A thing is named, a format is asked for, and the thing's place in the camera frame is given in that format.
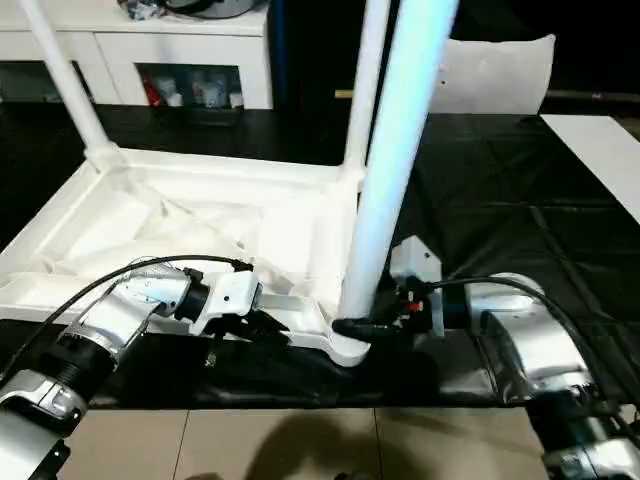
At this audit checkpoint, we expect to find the black cabinet with gold label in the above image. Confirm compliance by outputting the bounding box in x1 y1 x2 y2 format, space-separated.
268 0 640 113

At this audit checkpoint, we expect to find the white glass-door cabinet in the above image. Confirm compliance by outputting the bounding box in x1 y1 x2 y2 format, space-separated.
0 0 275 111

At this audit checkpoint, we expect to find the white flat board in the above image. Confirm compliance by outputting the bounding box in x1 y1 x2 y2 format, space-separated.
540 113 640 223

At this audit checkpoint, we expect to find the grey cushion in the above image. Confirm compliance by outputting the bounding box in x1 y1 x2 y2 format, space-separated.
430 35 557 114

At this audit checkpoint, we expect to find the dark round appliance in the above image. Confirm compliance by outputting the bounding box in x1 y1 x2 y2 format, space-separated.
118 0 269 23

